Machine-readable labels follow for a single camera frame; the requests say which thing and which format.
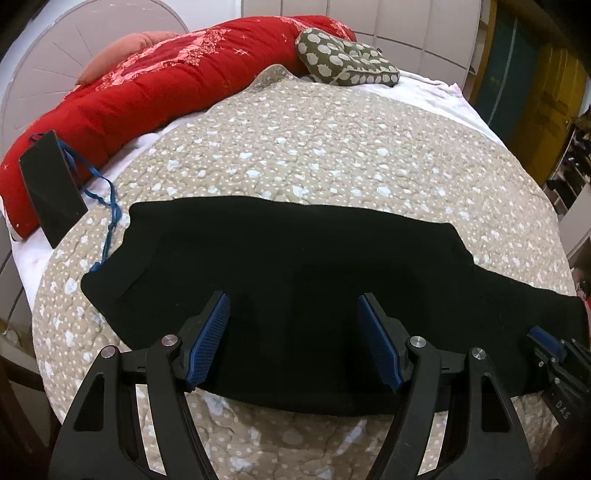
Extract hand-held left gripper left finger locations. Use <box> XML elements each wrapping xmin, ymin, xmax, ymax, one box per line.
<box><xmin>50</xmin><ymin>291</ymin><xmax>232</xmax><ymax>480</ymax></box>

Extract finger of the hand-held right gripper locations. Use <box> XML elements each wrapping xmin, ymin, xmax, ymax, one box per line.
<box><xmin>526</xmin><ymin>325</ymin><xmax>568</xmax><ymax>370</ymax></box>

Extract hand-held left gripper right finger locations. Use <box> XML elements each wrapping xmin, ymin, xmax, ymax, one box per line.
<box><xmin>357</xmin><ymin>292</ymin><xmax>536</xmax><ymax>480</ymax></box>

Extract black pants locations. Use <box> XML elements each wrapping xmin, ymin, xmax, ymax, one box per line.
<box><xmin>80</xmin><ymin>196</ymin><xmax>591</xmax><ymax>416</ymax></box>

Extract beige spotted quilted blanket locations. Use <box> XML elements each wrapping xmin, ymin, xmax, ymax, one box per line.
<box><xmin>31</xmin><ymin>65</ymin><xmax>578</xmax><ymax>480</ymax></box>

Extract black smartphone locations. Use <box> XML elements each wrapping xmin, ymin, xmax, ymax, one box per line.
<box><xmin>18</xmin><ymin>130</ymin><xmax>89</xmax><ymax>249</ymax></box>

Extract red floral quilt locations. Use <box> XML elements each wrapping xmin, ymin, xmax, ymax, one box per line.
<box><xmin>0</xmin><ymin>15</ymin><xmax>357</xmax><ymax>241</ymax></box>

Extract yellow and teal cabinet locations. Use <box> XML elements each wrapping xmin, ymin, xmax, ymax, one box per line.
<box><xmin>471</xmin><ymin>0</ymin><xmax>589</xmax><ymax>185</ymax></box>

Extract olive patterned pillow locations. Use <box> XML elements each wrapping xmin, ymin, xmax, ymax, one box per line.
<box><xmin>295</xmin><ymin>28</ymin><xmax>400</xmax><ymax>88</ymax></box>

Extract pink pillow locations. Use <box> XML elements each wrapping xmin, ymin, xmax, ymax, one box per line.
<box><xmin>76</xmin><ymin>31</ymin><xmax>180</xmax><ymax>86</ymax></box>

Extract padded beige headboard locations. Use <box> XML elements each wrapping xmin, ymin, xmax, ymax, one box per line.
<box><xmin>0</xmin><ymin>0</ymin><xmax>190</xmax><ymax>153</ymax></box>

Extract blue lanyard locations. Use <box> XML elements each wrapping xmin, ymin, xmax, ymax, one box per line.
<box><xmin>28</xmin><ymin>133</ymin><xmax>123</xmax><ymax>273</ymax></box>

